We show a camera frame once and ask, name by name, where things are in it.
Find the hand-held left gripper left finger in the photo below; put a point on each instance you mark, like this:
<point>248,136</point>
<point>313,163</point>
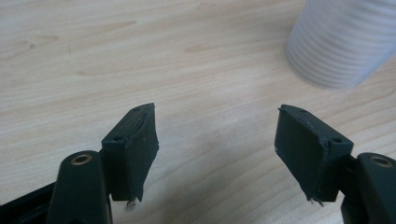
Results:
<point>134,155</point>

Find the stack of translucent ribbed cups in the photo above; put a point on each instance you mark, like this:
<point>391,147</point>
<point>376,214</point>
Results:
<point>342,40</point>

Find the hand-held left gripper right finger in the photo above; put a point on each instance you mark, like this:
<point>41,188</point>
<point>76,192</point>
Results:
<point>306,155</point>

